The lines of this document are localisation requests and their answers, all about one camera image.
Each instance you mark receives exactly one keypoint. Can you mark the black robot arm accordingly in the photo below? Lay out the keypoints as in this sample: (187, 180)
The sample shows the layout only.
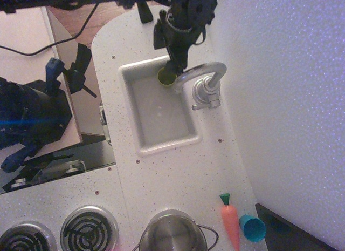
(10, 6)

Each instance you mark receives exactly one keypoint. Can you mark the silver faucet base with handle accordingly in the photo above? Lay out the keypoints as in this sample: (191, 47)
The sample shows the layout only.
(204, 95)

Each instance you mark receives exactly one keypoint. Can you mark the green plastic cup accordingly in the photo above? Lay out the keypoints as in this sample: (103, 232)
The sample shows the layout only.
(166, 77)

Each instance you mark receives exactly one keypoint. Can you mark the blue clamp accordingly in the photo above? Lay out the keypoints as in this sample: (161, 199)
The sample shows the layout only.
(16, 160)
(53, 70)

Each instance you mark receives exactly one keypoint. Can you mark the stainless steel pot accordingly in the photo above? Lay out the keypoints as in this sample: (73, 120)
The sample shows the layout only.
(172, 229)

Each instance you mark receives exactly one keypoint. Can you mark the blue clamp lower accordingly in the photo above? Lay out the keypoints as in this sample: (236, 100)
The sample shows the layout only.
(16, 160)

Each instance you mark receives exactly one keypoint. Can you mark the teal plastic cup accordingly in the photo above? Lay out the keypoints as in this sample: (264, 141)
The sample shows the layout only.
(253, 228)

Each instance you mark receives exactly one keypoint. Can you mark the toy stove burner middle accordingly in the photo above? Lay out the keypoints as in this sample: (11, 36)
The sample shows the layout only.
(89, 228)

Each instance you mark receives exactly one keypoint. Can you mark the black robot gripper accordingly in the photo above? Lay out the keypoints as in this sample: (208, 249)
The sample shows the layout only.
(178, 28)

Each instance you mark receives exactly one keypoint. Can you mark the grey sink basin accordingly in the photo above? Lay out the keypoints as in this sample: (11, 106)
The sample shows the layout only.
(159, 118)

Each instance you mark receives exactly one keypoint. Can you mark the toy stove burner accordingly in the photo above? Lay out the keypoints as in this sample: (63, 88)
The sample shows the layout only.
(28, 235)
(89, 228)

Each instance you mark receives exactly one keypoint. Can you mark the blue clamp upper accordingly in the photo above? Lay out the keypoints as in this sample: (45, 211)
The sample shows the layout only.
(53, 70)

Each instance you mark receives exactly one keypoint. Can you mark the black camera mount equipment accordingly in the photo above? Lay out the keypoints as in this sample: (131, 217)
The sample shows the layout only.
(33, 113)

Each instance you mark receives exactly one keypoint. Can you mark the orange toy carrot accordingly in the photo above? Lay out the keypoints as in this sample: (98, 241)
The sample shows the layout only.
(230, 221)

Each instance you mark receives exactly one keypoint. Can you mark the black clamp bracket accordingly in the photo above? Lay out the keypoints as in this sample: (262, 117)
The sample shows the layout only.
(75, 75)

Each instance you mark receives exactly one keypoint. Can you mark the toy stove burner left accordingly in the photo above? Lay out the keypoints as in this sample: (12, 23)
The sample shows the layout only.
(28, 235)

